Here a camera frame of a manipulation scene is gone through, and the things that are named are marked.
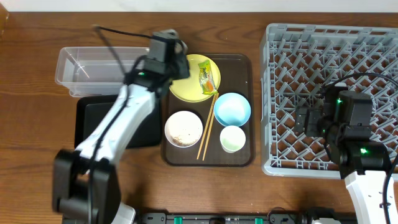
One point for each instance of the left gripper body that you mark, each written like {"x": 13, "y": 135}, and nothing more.
{"x": 181, "y": 69}

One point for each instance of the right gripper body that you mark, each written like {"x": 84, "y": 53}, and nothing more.
{"x": 316, "y": 125}

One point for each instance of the green yellow snack wrapper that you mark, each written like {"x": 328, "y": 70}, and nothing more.
{"x": 206, "y": 78}

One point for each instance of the white bowl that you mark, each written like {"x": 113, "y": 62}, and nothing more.
{"x": 183, "y": 118}

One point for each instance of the white cup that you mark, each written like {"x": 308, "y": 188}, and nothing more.
{"x": 232, "y": 139}

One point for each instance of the rice grains food waste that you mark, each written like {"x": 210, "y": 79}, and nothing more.
{"x": 184, "y": 135}

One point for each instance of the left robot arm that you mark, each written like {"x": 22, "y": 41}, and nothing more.
{"x": 85, "y": 182}

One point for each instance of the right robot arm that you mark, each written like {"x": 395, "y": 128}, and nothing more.
{"x": 364, "y": 165}

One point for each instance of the grey dishwasher rack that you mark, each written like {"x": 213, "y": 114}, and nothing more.
{"x": 296, "y": 60}

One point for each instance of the yellow plate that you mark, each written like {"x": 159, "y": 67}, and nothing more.
{"x": 189, "y": 89}

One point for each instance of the right wooden chopstick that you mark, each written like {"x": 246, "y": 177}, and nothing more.
{"x": 210, "y": 125}

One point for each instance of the wooden chopstick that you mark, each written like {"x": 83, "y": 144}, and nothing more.
{"x": 210, "y": 125}
{"x": 207, "y": 124}

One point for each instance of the left wooden chopstick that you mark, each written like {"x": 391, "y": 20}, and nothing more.
{"x": 207, "y": 124}

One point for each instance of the light blue bowl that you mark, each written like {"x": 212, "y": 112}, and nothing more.
{"x": 232, "y": 109}

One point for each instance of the clear plastic bin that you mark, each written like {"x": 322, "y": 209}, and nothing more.
{"x": 88, "y": 71}

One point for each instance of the brown serving tray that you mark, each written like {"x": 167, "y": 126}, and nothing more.
{"x": 236, "y": 77}

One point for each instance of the black plastic bin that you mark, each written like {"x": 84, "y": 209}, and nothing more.
{"x": 92, "y": 109}

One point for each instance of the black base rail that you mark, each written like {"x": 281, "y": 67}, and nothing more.
{"x": 162, "y": 218}

